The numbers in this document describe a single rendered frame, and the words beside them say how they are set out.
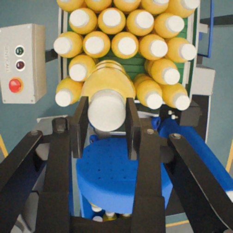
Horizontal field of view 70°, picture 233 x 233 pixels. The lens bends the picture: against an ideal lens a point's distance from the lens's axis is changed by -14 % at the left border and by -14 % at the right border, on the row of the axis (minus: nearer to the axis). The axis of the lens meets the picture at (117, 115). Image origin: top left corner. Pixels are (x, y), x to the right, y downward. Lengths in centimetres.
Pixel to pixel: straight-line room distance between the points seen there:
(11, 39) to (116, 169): 42
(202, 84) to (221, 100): 115
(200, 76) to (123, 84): 56
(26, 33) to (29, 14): 122
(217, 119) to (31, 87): 174
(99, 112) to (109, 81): 5
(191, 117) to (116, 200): 35
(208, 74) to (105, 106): 62
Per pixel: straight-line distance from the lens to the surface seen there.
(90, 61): 48
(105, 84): 22
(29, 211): 94
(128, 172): 50
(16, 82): 49
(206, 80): 78
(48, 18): 163
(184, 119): 62
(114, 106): 19
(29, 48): 48
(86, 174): 49
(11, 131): 200
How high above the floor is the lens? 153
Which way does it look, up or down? 68 degrees down
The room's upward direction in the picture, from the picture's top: 176 degrees clockwise
